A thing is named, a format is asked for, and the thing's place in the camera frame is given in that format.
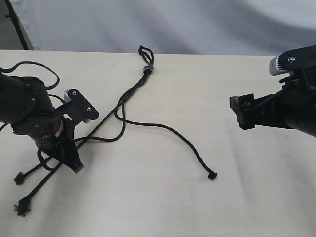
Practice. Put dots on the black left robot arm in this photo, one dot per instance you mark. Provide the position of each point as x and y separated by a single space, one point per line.
26 106

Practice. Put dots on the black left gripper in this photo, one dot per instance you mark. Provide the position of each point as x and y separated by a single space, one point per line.
54 136

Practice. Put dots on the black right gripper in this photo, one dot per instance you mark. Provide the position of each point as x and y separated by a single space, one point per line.
293 107

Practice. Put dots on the clear adhesive tape piece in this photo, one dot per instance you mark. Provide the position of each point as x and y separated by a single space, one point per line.
148 67

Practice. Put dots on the black backdrop stand pole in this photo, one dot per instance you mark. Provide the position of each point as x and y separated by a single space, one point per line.
25 43

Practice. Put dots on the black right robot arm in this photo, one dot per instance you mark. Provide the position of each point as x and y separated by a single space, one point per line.
293 107

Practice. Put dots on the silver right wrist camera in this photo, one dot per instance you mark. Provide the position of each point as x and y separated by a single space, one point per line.
291 60

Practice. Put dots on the grey backdrop cloth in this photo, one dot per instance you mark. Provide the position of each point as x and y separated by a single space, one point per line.
225 27

